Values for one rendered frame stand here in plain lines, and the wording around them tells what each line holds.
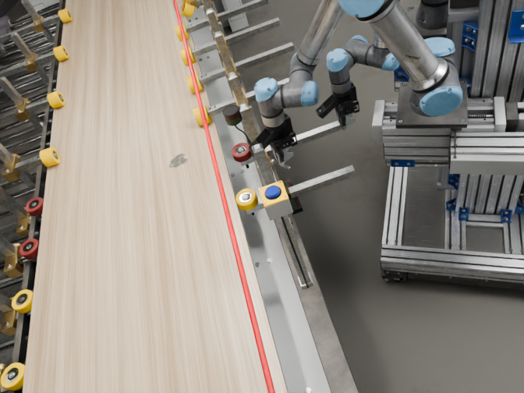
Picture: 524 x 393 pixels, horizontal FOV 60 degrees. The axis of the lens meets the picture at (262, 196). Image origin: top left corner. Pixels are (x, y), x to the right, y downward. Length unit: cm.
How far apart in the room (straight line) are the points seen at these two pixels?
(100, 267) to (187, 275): 35
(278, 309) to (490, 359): 101
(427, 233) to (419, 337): 48
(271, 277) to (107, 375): 68
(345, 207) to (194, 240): 126
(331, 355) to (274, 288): 37
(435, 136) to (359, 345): 107
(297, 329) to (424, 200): 108
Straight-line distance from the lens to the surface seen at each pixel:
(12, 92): 269
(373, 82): 346
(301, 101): 144
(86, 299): 173
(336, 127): 191
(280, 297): 176
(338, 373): 154
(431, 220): 238
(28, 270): 206
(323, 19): 143
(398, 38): 131
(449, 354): 230
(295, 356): 166
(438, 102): 143
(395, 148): 177
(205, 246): 162
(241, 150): 185
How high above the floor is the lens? 216
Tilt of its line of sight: 49 degrees down
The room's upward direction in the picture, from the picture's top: 22 degrees counter-clockwise
